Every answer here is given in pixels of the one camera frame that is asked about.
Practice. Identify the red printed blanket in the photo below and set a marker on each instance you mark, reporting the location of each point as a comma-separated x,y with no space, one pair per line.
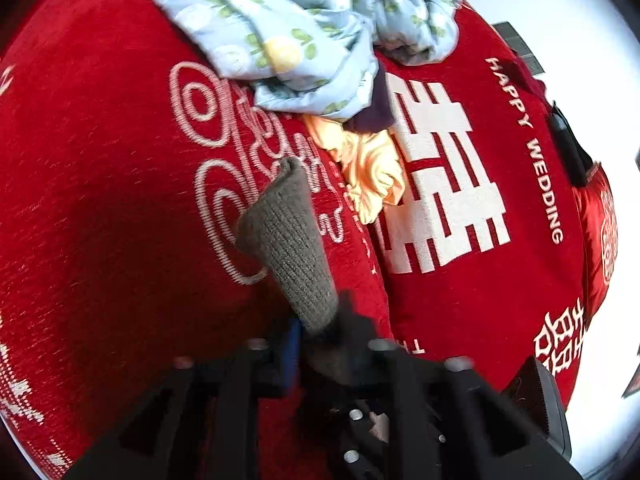
115,200

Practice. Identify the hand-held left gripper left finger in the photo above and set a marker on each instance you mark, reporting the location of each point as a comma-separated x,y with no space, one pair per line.
292,357

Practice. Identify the black bag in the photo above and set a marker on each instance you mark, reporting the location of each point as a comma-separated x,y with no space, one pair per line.
567,147

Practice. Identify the grey knit sock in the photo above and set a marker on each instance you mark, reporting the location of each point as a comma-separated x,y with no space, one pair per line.
292,245

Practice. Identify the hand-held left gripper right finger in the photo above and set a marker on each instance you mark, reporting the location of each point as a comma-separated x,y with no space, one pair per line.
385,365

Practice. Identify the red satin pillow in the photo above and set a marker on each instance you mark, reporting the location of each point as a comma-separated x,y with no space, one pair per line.
597,230

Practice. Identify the dark purple cloth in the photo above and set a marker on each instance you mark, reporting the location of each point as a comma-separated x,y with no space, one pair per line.
376,107

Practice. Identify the grey flat box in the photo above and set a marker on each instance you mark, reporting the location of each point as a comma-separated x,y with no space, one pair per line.
520,45

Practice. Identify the floral quilt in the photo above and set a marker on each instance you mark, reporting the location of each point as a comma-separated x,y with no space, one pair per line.
300,25

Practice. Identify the black ribbed box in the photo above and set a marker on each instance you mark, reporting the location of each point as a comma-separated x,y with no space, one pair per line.
542,402

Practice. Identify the orange satin cloth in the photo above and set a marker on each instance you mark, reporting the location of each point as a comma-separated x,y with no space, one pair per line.
370,170

